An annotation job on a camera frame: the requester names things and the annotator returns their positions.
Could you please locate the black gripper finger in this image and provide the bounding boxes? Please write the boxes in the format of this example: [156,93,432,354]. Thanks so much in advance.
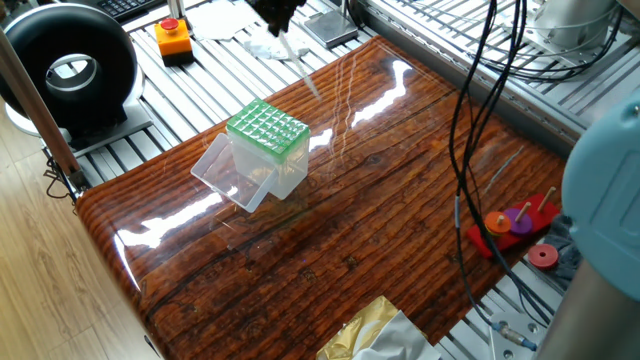
[277,0,308,37]
[246,0,281,38]

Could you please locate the clear large pipette tip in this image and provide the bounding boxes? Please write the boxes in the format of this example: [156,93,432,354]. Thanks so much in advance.
[277,30,323,101]

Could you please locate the clear tip box green rack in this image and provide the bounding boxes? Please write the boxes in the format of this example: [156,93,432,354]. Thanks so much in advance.
[190,97,312,214]

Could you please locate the white crumpled cloth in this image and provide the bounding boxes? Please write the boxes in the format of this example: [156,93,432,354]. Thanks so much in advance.
[243,27,312,62]

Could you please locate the dark grey metal plate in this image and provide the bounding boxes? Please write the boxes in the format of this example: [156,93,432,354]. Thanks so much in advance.
[303,9,360,50]

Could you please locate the white paper sheet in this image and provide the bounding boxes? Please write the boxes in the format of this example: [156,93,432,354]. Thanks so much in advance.
[187,0,266,42]

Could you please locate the orange emergency stop button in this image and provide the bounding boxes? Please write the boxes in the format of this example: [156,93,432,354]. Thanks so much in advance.
[153,17,195,68]

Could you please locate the black keyboard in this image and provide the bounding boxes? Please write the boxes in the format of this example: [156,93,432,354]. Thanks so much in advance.
[102,0,169,21]

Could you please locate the black round blower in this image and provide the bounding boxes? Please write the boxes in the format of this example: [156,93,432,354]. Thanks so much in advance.
[0,2,154,151]

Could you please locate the silver metal mounting fixture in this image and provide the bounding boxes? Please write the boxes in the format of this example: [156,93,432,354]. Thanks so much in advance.
[519,0,624,69]

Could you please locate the orange green stacked rings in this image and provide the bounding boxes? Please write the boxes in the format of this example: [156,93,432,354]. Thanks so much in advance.
[483,210,513,238]

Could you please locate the purple toy disc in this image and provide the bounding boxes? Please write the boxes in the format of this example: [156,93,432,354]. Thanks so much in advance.
[503,201,535,238]

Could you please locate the gold foil bag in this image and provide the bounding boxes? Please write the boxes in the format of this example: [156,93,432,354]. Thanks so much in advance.
[315,294,444,360]

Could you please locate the red toy disc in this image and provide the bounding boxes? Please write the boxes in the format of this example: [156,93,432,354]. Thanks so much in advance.
[527,243,560,272]

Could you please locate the black cable bundle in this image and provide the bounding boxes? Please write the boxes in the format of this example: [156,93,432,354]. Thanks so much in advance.
[447,0,626,331]

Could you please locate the black cord loop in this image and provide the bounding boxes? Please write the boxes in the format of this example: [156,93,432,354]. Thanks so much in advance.
[43,157,76,202]

